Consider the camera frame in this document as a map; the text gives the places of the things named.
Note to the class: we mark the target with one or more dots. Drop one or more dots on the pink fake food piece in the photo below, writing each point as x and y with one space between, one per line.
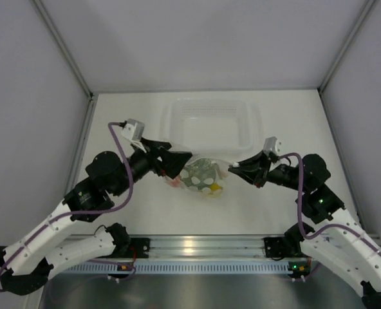
175 182

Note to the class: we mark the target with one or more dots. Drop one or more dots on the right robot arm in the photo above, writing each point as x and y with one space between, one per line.
326 230

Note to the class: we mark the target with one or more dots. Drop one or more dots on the aluminium mounting rail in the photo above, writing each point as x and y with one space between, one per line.
174 247

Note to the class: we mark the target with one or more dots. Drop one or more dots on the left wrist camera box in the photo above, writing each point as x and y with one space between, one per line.
132 130

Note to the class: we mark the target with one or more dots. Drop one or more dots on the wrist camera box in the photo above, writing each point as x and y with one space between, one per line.
132 130
273 145

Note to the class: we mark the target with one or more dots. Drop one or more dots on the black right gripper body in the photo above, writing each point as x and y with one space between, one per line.
279 174

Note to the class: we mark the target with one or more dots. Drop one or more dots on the white perforated plastic basket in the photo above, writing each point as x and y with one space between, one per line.
211 125

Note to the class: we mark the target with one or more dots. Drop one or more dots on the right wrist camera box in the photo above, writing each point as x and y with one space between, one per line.
273 145

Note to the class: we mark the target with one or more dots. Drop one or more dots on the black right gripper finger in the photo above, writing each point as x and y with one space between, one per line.
250 175
249 161

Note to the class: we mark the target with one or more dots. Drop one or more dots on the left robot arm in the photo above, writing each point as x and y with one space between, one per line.
38 257

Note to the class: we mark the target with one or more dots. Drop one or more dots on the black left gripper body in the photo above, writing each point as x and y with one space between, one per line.
147 160

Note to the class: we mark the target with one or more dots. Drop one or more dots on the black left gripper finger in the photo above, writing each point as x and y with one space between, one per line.
155 145
173 162

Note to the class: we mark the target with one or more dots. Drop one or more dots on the slotted grey cable duct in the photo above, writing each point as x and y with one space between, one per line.
194 267

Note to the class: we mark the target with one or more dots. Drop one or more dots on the green netted fake melon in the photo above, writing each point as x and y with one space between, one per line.
199 174

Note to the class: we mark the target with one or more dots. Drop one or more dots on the clear zip top bag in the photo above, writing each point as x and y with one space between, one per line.
196 154

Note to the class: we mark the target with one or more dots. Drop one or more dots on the yellow fake food piece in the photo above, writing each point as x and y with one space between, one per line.
212 191

